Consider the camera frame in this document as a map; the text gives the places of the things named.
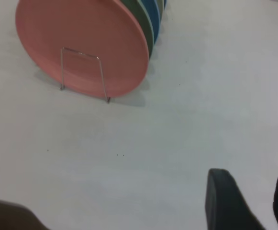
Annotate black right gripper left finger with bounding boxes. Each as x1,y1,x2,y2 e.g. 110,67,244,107
204,168,266,230

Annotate pink plate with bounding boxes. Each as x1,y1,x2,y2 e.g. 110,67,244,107
15,0,150,98

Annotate mint green plate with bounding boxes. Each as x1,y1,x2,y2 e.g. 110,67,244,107
122,0,155,58

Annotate beige plate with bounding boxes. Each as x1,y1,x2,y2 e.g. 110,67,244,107
156,0,166,18

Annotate silver wire plate rack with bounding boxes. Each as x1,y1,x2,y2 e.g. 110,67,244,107
59,46,111,104

